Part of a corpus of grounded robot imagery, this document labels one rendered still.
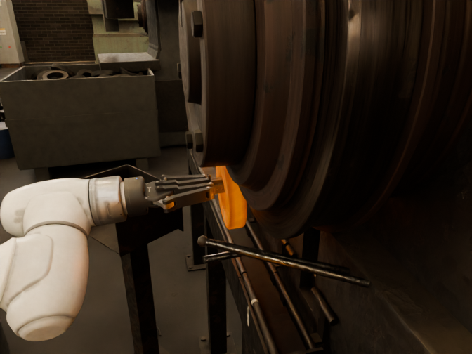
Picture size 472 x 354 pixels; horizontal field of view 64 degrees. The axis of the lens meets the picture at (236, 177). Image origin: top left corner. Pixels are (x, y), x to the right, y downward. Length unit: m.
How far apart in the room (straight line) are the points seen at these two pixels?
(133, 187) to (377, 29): 0.53
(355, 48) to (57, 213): 0.56
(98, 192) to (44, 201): 0.09
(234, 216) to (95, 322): 1.14
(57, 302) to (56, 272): 0.04
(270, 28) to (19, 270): 0.48
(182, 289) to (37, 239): 1.22
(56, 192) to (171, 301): 1.12
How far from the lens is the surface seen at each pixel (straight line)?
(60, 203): 0.72
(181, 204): 0.71
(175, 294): 1.79
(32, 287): 0.63
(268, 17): 0.34
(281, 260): 0.47
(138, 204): 0.72
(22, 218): 0.75
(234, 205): 0.70
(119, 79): 2.89
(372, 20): 0.30
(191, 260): 1.97
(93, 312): 1.80
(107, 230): 1.14
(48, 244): 0.66
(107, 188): 0.73
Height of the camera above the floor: 1.16
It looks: 24 degrees down
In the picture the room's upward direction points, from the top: straight up
